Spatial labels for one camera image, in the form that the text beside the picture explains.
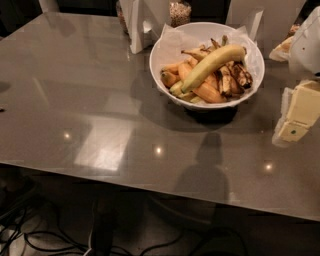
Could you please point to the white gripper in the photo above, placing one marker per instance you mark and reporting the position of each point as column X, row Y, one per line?
column 307, row 45

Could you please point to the large yellow-green banana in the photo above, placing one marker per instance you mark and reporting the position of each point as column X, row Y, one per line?
column 211, row 63

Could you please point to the blackened ripe banana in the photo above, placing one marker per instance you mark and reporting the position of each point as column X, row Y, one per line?
column 242, row 76

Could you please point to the small orange banana left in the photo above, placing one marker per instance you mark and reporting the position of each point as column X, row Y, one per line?
column 169, row 79

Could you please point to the white bowl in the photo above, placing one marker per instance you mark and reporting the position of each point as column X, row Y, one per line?
column 222, row 79

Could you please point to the wicker basket right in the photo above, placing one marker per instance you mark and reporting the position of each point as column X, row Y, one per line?
column 293, row 29

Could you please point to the white paper liner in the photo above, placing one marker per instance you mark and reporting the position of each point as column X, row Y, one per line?
column 167, row 51

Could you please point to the glass jar of grains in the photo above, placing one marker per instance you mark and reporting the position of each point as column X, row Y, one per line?
column 180, row 12

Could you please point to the white folded card stand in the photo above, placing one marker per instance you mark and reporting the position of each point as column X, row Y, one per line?
column 144, row 20

